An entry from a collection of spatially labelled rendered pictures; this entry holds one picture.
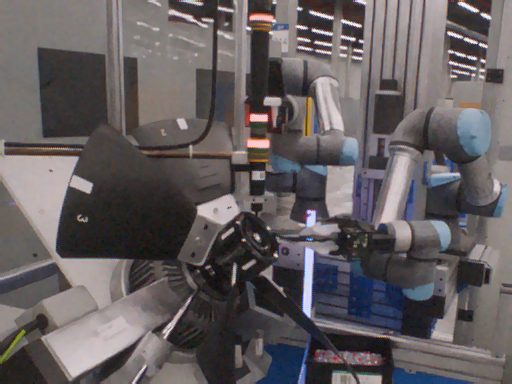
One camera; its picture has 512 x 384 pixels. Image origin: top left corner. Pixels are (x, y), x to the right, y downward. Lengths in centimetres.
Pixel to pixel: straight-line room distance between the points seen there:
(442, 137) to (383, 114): 56
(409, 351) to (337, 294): 57
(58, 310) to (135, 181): 23
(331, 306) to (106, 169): 126
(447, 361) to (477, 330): 154
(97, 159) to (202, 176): 30
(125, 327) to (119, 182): 24
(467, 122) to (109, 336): 95
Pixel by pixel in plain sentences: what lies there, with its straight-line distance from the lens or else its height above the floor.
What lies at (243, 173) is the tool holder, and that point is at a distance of 109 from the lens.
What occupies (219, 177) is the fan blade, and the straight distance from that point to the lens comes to 112.
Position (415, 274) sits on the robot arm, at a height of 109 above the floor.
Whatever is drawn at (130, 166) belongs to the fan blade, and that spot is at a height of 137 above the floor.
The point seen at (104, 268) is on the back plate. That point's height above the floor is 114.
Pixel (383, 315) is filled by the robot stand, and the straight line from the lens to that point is 194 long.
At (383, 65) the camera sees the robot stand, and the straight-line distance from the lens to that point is 201.
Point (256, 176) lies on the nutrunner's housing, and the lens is 109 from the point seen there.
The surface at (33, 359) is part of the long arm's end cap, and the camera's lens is 82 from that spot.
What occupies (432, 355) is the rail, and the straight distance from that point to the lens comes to 148.
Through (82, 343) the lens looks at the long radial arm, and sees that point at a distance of 87.
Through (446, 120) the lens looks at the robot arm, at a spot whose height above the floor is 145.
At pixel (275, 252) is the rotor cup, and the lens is 103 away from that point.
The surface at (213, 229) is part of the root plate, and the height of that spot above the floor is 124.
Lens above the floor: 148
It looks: 14 degrees down
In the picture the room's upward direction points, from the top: 3 degrees clockwise
